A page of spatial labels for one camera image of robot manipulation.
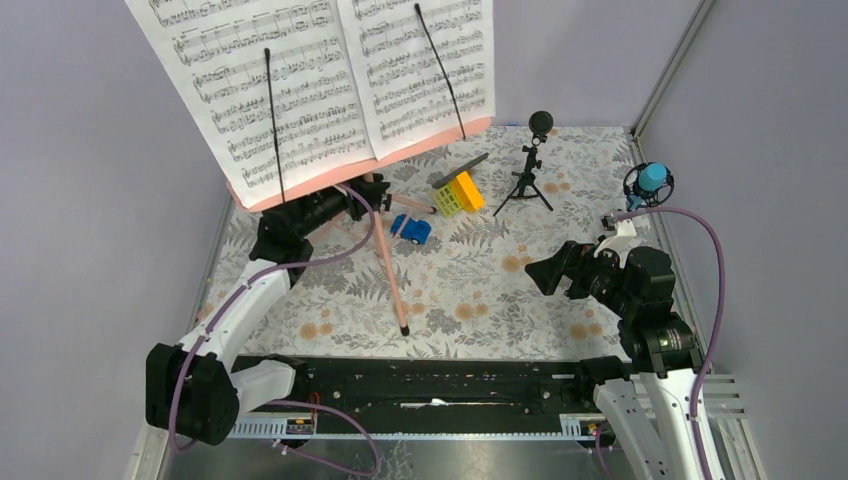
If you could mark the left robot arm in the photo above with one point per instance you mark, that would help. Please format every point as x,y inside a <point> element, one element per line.
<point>192,390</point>

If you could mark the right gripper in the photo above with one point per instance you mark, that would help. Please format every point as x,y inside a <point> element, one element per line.
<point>573,260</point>

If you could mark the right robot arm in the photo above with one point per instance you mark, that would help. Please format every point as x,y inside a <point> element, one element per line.
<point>653,404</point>

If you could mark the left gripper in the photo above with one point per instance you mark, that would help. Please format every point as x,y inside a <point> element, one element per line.
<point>369,190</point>

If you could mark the blue microphone on tripod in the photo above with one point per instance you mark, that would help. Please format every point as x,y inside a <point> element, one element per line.
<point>647,185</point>

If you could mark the yellow toy block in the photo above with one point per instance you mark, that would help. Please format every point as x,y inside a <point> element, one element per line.
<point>467,193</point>

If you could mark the pink music stand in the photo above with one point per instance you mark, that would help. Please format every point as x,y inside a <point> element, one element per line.
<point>381,244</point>

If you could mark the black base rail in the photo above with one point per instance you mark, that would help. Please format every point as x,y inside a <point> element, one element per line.
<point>357,386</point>

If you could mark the green toy grid piece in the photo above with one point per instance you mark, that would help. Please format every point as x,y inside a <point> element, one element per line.
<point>448,203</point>

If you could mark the blue toy car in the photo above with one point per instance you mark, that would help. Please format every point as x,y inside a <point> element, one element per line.
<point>415,231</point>

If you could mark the sheet music page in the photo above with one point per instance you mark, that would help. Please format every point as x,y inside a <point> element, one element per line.
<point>420,67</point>
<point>270,86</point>

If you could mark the black microphone on tripod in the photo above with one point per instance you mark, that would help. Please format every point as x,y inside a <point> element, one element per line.
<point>540,123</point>

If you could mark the floral table cloth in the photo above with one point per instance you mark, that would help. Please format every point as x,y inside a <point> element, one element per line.
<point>464,293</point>

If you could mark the white slotted cable duct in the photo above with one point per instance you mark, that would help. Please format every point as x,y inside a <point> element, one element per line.
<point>445,424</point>

